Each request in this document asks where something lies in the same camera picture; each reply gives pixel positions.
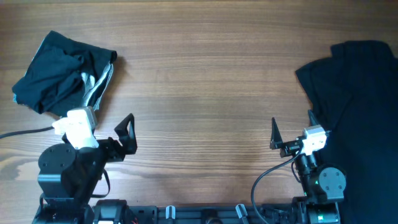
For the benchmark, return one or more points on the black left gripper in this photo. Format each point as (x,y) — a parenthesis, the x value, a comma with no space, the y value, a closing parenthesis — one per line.
(127,137)

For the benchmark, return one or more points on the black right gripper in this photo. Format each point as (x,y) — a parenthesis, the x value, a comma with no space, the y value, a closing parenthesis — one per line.
(288,147)

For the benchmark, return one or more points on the dark t-shirt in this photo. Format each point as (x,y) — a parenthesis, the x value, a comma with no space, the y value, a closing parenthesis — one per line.
(55,81)

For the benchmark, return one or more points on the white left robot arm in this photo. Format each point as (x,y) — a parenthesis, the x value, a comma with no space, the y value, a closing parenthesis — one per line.
(68,177)

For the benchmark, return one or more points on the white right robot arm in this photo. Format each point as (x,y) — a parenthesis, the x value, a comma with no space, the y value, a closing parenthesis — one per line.
(323,184)

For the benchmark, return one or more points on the pile of dark clothes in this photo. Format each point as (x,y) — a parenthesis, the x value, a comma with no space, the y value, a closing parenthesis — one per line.
(354,96)

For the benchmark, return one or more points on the folded dark garment stack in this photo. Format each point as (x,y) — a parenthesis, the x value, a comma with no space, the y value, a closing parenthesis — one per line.
(102,59)

